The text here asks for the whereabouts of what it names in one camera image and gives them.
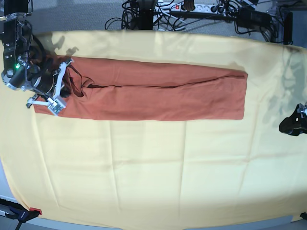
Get orange T-shirt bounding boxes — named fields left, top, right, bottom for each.
left=32, top=55, right=248, bottom=120

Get black table leg post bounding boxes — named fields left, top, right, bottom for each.
left=137, top=0, right=156, bottom=30

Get black power adapter box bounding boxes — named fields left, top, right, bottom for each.
left=236, top=8, right=272, bottom=26

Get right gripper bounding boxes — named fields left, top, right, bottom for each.
left=31, top=69, right=71, bottom=98

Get tangled black floor cables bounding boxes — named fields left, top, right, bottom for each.
left=105, top=0, right=188, bottom=32

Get black upright box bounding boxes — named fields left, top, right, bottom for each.
left=283, top=12, right=293, bottom=45

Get black clamp at right edge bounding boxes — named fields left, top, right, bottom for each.
left=300, top=212, right=307, bottom=220

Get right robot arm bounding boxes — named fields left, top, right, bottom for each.
left=0, top=0, right=71, bottom=99

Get yellow table cloth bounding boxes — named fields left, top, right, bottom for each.
left=0, top=31, right=307, bottom=230

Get white power strip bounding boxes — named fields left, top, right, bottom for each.
left=169, top=3, right=225, bottom=14

